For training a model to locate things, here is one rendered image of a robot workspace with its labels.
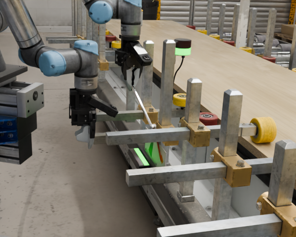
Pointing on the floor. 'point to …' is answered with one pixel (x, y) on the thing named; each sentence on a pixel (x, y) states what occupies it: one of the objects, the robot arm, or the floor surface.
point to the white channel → (242, 23)
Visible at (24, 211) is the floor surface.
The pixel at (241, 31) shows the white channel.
